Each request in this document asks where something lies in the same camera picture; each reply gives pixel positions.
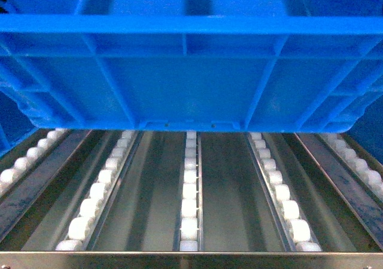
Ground large blue plastic crate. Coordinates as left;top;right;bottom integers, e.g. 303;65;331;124
1;0;382;133

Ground steel roller shelf rack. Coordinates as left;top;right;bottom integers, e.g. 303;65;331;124
1;130;382;268

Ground blue crate on shelf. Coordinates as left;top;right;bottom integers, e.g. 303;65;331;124
0;92;37;156

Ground roller track centre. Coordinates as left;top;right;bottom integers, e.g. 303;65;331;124
179;131;203;252

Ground roller track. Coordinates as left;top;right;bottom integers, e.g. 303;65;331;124
319;133;382;200
179;131;203;252
55;130;138;251
1;128;69;197
247;132;322;252

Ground roller track far left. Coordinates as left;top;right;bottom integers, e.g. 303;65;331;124
1;128;69;197

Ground blue crate on right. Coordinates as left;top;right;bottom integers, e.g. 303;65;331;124
348;97;383;163

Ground roller track far right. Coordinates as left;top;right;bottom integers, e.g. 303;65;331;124
319;133;382;200

